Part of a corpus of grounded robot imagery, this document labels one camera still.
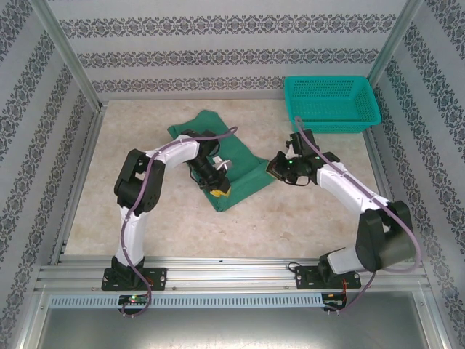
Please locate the green long pants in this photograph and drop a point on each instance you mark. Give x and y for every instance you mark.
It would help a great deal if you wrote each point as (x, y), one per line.
(243, 163)

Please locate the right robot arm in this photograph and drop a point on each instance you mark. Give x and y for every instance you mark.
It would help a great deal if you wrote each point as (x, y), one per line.
(338, 189)

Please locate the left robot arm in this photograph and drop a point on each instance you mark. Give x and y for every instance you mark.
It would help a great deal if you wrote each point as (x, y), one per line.
(136, 236)

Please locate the teal plastic basket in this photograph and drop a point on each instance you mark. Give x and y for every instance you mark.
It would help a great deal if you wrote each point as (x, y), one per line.
(327, 102)

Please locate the small green circuit board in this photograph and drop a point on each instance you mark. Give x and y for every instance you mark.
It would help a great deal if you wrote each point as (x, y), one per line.
(334, 300)
(132, 299)

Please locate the grey metal panel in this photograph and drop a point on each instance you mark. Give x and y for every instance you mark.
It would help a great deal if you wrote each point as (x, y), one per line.
(218, 331)

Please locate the wide aluminium frame rail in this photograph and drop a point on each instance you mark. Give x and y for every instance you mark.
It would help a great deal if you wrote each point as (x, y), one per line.
(232, 276)

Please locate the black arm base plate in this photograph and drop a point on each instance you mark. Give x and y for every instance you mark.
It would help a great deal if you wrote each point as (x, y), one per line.
(156, 278)
(309, 278)

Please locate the aluminium frame post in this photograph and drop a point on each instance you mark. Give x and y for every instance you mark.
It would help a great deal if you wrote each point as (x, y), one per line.
(67, 51)
(396, 36)

